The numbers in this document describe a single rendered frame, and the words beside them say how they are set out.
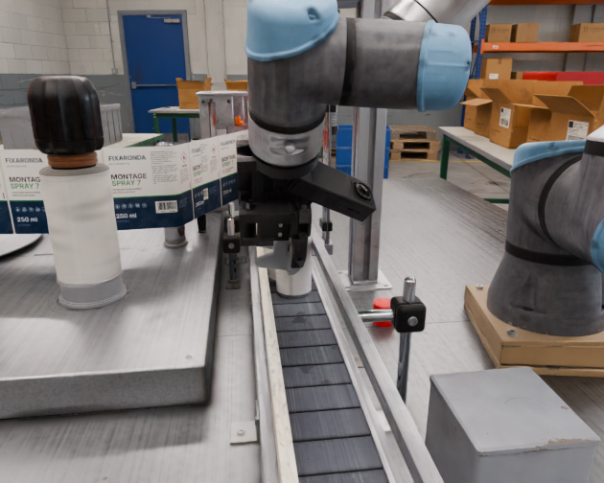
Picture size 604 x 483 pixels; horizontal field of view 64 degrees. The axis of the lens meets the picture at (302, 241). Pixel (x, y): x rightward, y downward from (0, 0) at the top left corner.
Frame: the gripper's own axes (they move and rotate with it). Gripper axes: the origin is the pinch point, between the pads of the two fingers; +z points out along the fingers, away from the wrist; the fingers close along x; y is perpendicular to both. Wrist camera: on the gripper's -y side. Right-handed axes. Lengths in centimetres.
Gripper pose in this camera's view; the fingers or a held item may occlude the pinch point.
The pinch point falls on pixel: (294, 266)
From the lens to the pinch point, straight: 66.0
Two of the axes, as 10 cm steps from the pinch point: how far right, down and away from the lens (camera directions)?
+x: 1.1, 7.5, -6.5
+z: -0.6, 6.6, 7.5
